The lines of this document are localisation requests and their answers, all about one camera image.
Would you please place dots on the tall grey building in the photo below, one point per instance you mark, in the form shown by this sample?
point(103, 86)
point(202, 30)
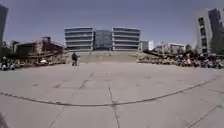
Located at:
point(213, 30)

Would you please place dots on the grey concrete slab plaza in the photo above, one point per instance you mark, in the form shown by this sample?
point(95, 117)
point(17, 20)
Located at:
point(110, 86)

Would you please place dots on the person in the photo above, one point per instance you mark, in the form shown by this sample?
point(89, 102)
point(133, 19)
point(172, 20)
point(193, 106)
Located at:
point(74, 58)

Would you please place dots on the row of parked bicycles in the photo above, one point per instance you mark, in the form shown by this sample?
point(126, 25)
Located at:
point(43, 62)
point(186, 61)

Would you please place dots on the pale building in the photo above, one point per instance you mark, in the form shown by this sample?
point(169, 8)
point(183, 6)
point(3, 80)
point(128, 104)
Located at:
point(144, 46)

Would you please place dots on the brown brick building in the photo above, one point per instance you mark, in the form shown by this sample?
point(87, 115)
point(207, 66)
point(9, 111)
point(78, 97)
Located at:
point(46, 45)

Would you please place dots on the white banded glass building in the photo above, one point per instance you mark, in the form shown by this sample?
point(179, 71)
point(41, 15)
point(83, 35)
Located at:
point(80, 38)

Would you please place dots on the tall dark building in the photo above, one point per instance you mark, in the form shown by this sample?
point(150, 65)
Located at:
point(2, 23)

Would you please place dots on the low white building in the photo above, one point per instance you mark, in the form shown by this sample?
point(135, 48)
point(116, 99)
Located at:
point(175, 47)

